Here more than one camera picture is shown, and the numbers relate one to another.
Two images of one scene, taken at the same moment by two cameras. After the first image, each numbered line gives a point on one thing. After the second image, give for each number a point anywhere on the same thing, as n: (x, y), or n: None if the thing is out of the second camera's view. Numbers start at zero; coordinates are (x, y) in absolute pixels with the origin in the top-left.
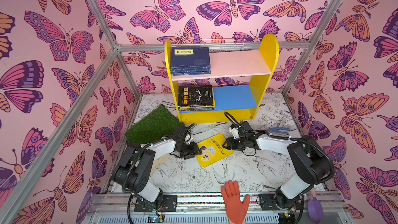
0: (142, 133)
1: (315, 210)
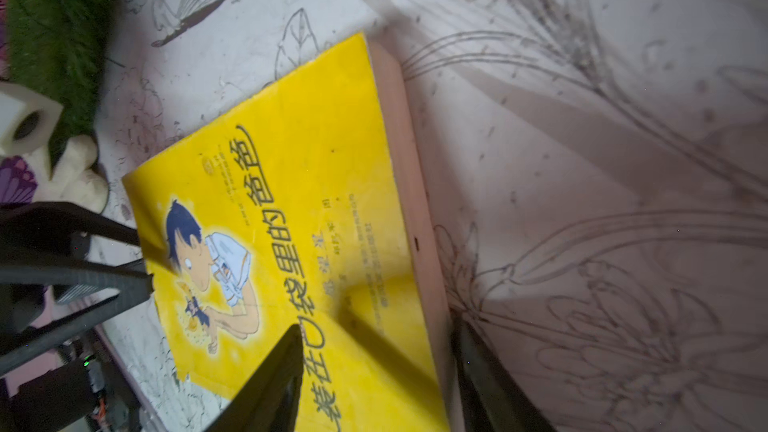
0: (60, 23)
1: None
